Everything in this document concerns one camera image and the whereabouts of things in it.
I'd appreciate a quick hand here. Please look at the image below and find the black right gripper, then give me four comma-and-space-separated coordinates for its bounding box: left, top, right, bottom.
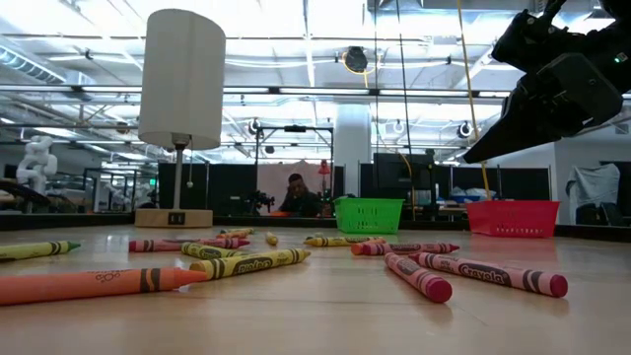
462, 52, 623, 164

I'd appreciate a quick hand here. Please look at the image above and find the black partition panel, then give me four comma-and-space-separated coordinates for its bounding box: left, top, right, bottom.
433, 165, 551, 201
157, 162, 257, 217

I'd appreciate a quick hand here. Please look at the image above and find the blue bin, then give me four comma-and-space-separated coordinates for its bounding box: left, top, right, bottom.
449, 186, 496, 204

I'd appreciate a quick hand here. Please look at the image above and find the red plastic basket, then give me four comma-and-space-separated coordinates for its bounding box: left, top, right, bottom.
464, 199, 561, 240

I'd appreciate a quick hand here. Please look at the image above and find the white draped cloth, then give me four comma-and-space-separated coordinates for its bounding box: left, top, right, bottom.
565, 162, 622, 227

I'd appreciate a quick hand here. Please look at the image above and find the black monitor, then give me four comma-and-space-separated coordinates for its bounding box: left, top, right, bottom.
372, 152, 436, 199

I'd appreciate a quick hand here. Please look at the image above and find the green plastic basket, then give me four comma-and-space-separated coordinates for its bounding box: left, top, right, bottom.
333, 197, 405, 235

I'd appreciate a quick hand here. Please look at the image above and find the seated person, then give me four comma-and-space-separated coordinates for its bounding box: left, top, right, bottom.
277, 173, 325, 219

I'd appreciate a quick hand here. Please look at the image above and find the beige curtain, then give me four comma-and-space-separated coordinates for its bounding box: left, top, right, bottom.
255, 160, 337, 217

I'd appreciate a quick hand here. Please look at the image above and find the white lamp with wooden base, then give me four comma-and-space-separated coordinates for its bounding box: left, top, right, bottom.
134, 8, 227, 229

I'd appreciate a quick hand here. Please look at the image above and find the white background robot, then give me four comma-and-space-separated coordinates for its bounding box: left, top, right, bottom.
16, 134, 59, 198

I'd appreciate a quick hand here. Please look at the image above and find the yellow hanging cable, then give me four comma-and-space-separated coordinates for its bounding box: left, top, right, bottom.
456, 0, 493, 201

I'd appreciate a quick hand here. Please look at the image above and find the black hanging cable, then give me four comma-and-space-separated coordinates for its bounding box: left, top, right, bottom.
395, 0, 417, 222

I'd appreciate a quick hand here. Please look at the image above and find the black frame stand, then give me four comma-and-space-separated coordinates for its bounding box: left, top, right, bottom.
253, 124, 335, 198

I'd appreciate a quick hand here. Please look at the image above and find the black table frame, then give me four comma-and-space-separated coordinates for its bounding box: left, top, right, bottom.
0, 211, 631, 244

